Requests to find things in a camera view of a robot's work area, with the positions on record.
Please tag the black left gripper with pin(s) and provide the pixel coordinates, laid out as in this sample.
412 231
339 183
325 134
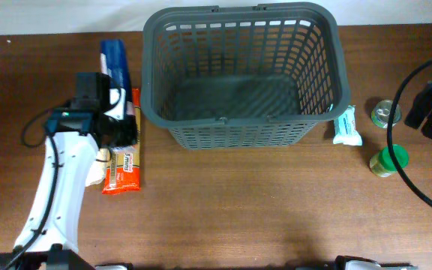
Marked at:
130 133

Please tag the blue cardboard food box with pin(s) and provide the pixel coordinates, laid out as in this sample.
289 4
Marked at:
113 62

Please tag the grey plastic mesh basket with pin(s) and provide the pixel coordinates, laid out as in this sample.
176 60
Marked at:
233 77

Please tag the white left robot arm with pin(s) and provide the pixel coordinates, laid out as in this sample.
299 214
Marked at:
74 133

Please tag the green white tissue pack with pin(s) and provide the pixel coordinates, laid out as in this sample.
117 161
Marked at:
345 129

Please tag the tin can with pull tab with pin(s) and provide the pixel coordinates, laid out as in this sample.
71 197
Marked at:
381 112

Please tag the clear bag of rice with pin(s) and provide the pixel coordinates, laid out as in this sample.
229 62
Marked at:
97 172

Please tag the orange spaghetti packet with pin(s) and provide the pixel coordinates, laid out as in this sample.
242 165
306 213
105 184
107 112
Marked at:
123 171

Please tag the green lid glass jar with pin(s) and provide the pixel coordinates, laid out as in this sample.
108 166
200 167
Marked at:
381 163

